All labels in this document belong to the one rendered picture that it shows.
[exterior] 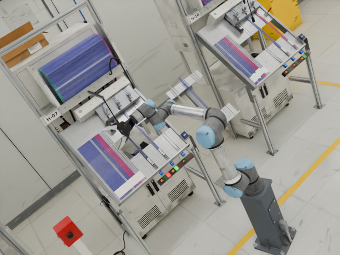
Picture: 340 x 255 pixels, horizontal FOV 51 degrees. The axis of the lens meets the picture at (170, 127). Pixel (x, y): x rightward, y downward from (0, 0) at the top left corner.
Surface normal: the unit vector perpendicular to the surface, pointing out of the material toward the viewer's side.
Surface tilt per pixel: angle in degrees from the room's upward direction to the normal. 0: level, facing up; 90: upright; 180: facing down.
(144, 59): 90
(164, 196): 90
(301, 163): 0
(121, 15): 90
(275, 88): 90
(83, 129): 42
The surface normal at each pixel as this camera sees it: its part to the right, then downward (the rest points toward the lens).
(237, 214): -0.40, -0.77
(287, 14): 0.55, 0.24
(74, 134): 0.07, -0.41
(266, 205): 0.73, 0.06
